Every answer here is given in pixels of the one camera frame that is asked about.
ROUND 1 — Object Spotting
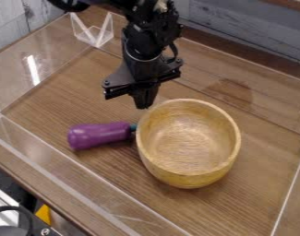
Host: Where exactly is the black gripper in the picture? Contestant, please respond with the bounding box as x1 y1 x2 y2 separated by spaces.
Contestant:
102 53 182 110

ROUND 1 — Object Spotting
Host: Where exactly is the brown wooden bowl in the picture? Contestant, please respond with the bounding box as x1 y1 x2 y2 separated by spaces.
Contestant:
135 99 242 189

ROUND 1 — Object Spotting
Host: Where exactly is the purple toy eggplant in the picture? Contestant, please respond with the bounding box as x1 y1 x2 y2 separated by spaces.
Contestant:
67 122 136 150

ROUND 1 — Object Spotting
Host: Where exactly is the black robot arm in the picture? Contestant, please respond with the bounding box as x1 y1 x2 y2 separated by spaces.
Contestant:
103 0 182 110

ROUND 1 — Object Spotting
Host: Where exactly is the yellow warning sticker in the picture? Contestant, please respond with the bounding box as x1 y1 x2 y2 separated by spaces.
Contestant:
35 205 52 225

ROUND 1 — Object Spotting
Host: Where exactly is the clear acrylic corner bracket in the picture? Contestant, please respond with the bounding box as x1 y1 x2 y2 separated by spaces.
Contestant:
69 13 114 49

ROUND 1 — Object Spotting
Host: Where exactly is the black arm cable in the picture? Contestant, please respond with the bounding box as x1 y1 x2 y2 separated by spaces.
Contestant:
45 0 91 13

